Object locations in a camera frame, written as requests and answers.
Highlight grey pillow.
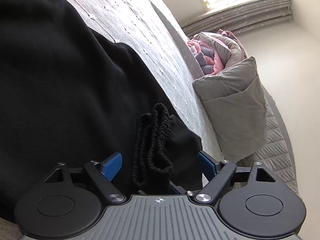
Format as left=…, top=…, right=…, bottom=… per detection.
left=193, top=56, right=267, bottom=163

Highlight black pants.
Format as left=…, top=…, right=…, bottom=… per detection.
left=1, top=0, right=202, bottom=221

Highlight white quilted bedspread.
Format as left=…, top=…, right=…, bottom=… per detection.
left=37, top=0, right=226, bottom=183

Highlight pink grey rolled blanket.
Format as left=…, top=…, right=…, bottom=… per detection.
left=187, top=29, right=248, bottom=75

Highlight grey dotted curtain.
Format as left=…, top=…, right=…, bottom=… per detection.
left=181, top=0, right=293, bottom=37

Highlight grey quilted headboard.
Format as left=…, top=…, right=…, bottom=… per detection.
left=238, top=90, right=298, bottom=193

